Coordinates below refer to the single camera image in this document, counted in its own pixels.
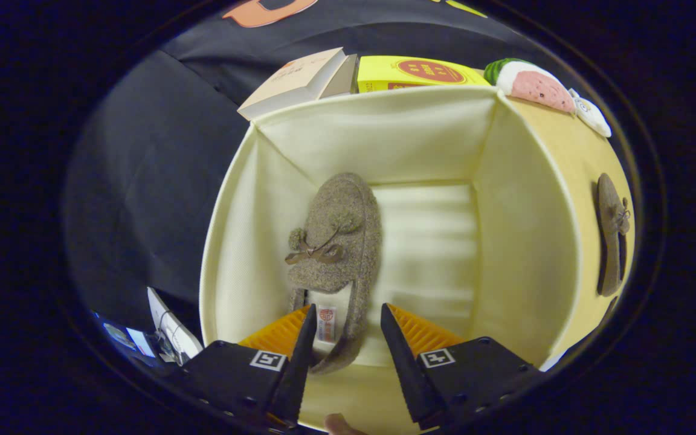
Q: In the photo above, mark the yellow book with red circle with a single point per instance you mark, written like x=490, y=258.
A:
x=384, y=75

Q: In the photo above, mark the white device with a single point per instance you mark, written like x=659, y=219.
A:
x=170, y=329

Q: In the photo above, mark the blue printed packet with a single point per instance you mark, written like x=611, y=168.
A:
x=127, y=339

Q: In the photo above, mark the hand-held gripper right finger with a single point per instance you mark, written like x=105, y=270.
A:
x=405, y=374

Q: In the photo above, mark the black backdrop cloth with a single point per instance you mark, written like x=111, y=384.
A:
x=142, y=181

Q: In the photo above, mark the watermelon slice plush toy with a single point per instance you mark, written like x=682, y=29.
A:
x=535, y=87

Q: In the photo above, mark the white plush toy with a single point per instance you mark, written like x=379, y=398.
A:
x=592, y=115

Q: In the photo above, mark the cream fabric storage box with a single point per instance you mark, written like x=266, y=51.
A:
x=420, y=139

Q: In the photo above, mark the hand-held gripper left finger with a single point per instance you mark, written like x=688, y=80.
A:
x=301, y=362

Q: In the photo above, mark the brown fuzzy shoe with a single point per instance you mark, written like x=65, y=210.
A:
x=611, y=241
x=336, y=211

